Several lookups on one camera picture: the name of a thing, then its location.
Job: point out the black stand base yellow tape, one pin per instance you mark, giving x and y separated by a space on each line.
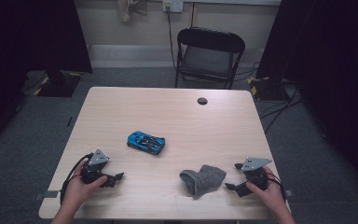
267 88

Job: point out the blue toy car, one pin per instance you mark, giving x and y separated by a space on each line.
146 142

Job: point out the person's left hand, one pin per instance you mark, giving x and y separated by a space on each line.
77 191

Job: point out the beige hanging cloth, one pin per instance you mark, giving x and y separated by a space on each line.
130 8

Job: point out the grey tape strip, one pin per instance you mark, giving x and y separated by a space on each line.
289 193
48 194

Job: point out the small black floor strip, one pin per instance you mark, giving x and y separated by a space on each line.
70 121

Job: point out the grey sock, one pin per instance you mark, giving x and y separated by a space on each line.
203 180

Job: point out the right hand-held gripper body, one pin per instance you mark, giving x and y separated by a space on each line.
254 165

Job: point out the black curtain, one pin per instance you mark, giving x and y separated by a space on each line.
332 62
28 46

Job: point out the white wall socket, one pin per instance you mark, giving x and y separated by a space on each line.
173 5

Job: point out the thin dark wall conduit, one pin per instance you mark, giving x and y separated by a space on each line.
193 14

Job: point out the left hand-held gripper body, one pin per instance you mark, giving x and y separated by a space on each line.
98 159

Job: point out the black folding chair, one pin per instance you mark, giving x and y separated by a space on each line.
209 56

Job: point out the person's right hand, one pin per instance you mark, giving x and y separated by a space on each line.
268 196

